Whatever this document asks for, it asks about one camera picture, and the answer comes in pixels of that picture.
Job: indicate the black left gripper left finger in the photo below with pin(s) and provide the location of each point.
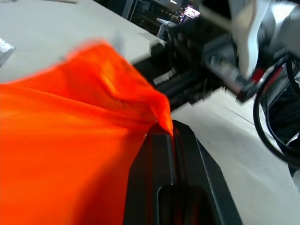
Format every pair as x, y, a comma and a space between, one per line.
150, 178

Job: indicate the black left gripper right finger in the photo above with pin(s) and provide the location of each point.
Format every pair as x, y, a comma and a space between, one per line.
199, 178

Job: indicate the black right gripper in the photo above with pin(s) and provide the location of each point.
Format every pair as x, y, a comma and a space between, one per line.
201, 49

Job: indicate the orange fabric pouch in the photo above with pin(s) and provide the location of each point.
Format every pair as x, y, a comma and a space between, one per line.
70, 145

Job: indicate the dark background monitor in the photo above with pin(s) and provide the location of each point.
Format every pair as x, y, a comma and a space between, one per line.
182, 10

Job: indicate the clear shiny plastic wrapper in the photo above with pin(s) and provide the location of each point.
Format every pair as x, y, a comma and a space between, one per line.
5, 50

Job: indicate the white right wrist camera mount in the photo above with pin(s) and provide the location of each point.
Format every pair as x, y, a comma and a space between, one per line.
248, 35

